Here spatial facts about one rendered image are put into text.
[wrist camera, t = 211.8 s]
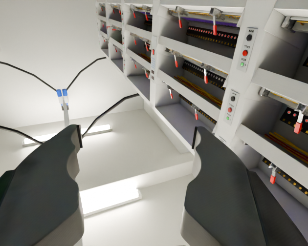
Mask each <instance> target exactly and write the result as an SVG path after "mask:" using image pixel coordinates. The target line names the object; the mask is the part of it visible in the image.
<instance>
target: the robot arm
mask: <svg viewBox="0 0 308 246"><path fill-rule="evenodd" d="M80 148H83V142H82V130H81V125H80V124H79V125H77V124H71V125H69V126H67V127H66V128H64V129H63V130H61V131H60V132H59V133H57V134H56V135H54V136H53V137H51V138H50V139H48V140H47V141H46V142H44V143H43V144H41V145H40V146H38V147H37V148H36V149H35V150H33V151H32V152H31V153H30V154H29V155H28V156H27V157H26V158H25V159H24V160H23V161H22V162H21V163H20V164H19V165H18V166H17V167H16V168H15V169H14V170H8V171H5V172H4V173H3V174H2V176H1V177H0V246H74V245H75V244H76V243H77V242H78V241H79V240H80V239H81V238H82V236H83V234H84V232H85V224H84V210H83V205H82V201H81V196H80V191H79V187H78V184H77V182H75V178H76V176H77V175H78V173H79V172H80V168H79V163H78V158H77V153H78V152H79V151H80ZM192 149H193V150H194V152H195V155H194V161H193V166H192V174H193V176H194V179H193V180H192V181H191V182H189V183H188V185H187V190H186V195H185V201H184V207H183V213H182V218H181V224H180V234H181V236H182V238H183V239H184V240H185V241H186V242H187V243H188V244H189V246H308V243H307V241H306V239H305V238H304V236H303V235H302V233H301V232H300V230H299V229H298V228H297V226H296V225H295V223H294V222H293V221H292V220H291V218H290V217H289V216H288V215H287V213H286V212H285V211H284V209H283V208H282V207H281V205H280V204H279V203H278V201H277V200H276V199H275V197H274V196H273V195H272V193H271V192H270V191H269V189H268V188H267V187H266V185H265V184H264V183H263V181H262V180H261V179H260V177H259V176H258V175H257V173H256V172H253V171H249V170H248V169H247V167H246V166H245V164H244V163H243V162H242V161H241V159H240V158H239V157H238V156H237V155H236V154H235V153H234V152H233V151H232V150H231V149H230V148H229V147H228V146H226V145H225V144H224V143H223V142H222V141H220V140H219V139H218V138H217V137H216V136H214V135H213V134H212V133H211V132H210V131H208V130H207V129H206V128H205V127H203V126H198V127H197V126H195V131H194V137H193V143H192Z"/></svg>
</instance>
